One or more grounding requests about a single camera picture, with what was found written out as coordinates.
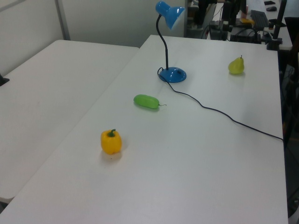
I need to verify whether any blue gooseneck desk lamp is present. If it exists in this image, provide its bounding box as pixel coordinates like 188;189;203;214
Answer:
155;0;187;84

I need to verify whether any green toy cucumber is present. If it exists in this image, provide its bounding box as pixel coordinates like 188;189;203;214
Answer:
133;94;167;111

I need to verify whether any yellow toy bell pepper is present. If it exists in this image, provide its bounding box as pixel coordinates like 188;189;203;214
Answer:
100;128;122;155

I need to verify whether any green toy pear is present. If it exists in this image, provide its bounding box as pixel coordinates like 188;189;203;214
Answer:
228;55;245;75

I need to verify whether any person in dark trousers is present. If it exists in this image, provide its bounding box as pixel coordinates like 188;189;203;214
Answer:
191;0;218;31

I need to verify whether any black computer keyboard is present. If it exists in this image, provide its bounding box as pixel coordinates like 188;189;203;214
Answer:
250;9;270;28

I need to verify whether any black monitor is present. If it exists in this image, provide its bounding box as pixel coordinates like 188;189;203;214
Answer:
284;16;299;47

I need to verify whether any black lamp power cable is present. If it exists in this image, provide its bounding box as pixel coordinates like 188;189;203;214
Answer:
157;67;284;141

